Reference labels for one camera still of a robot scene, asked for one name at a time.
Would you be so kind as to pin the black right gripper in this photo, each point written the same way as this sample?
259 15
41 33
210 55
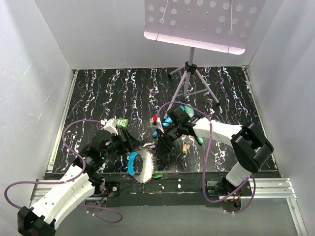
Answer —
163 148

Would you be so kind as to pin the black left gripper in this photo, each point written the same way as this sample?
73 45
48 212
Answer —
130 142

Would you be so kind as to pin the orange capped key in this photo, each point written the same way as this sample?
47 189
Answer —
186 148

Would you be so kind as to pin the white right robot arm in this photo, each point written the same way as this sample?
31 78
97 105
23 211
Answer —
251 147

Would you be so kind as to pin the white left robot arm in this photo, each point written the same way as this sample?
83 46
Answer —
78 183

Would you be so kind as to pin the green monster key tag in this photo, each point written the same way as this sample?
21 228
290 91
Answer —
122 123

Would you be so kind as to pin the green toy microphone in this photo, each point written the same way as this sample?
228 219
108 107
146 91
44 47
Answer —
193 119

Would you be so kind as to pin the pink perforated music stand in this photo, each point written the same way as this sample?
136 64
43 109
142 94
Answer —
222 26

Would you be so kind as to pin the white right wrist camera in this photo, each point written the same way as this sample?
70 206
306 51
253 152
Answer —
156 123

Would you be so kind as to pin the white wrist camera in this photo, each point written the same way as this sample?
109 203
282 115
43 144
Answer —
110 126
156 123

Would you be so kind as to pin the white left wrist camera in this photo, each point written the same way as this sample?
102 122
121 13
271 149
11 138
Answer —
110 126

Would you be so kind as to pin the black table front rail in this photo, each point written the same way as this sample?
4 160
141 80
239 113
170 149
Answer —
172 189

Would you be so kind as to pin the aluminium frame left rail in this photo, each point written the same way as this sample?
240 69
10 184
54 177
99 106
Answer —
49 157

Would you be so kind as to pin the aluminium frame rail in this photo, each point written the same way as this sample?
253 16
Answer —
282 188
49 157

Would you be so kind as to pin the aluminium frame right rail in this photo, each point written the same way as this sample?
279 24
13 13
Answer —
282 188

